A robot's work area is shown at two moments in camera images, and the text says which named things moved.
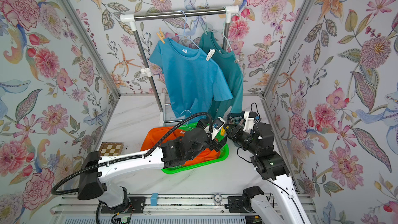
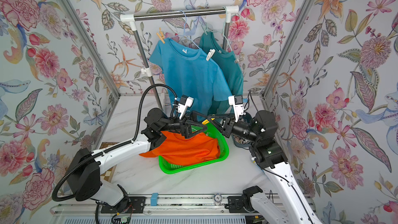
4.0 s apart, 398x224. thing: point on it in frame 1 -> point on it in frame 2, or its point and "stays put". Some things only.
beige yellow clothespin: (161, 36) stays put
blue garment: (192, 78) stays put
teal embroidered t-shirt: (222, 109) stays put
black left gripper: (214, 144) -> (183, 126)
